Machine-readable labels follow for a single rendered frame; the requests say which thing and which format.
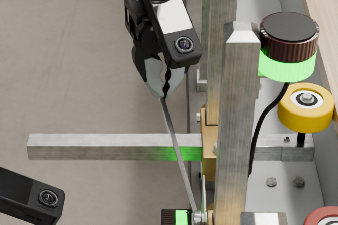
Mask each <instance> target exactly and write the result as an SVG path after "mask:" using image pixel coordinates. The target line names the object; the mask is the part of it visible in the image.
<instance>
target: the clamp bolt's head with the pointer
mask: <svg viewBox="0 0 338 225"><path fill-rule="evenodd" d="M191 225H193V213H192V215H191ZM202 225H207V211H205V215H204V212H202Z"/></svg>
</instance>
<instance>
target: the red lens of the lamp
mask: <svg viewBox="0 0 338 225"><path fill-rule="evenodd" d="M276 13H281V12H276ZM293 13H295V12H293ZM272 14H275V13H272ZM272 14H269V15H267V16H265V17H264V18H263V19H262V20H261V22H260V30H259V35H260V41H261V48H260V50H261V51H262V52H263V53H264V54H265V55H266V56H268V57H270V58H272V59H274V60H278V61H282V62H300V61H304V60H307V59H309V58H311V57H312V56H313V55H314V54H315V53H316V51H317V45H318V39H319V32H320V27H319V25H318V23H317V22H316V21H315V20H314V19H312V18H311V17H309V16H307V15H305V16H307V17H309V18H310V19H312V20H313V21H314V22H315V24H316V27H317V32H316V34H315V35H314V36H313V37H312V38H310V39H308V40H306V41H302V42H284V41H280V40H277V39H274V38H272V37H271V36H269V35H268V34H267V33H266V32H265V31H264V29H263V22H264V21H265V19H266V18H267V17H268V16H270V15H272ZM299 14H301V13H299ZM302 15H304V14H302Z"/></svg>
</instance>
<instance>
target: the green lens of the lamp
mask: <svg viewBox="0 0 338 225"><path fill-rule="evenodd" d="M315 58H316V53H315V54H314V55H313V56H312V57H311V58H310V59H308V60H306V61H304V62H300V63H293V64H289V63H281V62H277V61H274V60H272V59H270V58H268V57H266V56H265V55H264V54H263V53H262V51H261V50H260V58H259V71H260V73H261V74H263V75H264V76H266V77H267V78H270V79H272V80H275V81H280V82H297V81H301V80H304V79H306V78H308V77H309V76H310V75H311V74H312V73H313V71H314V66H315Z"/></svg>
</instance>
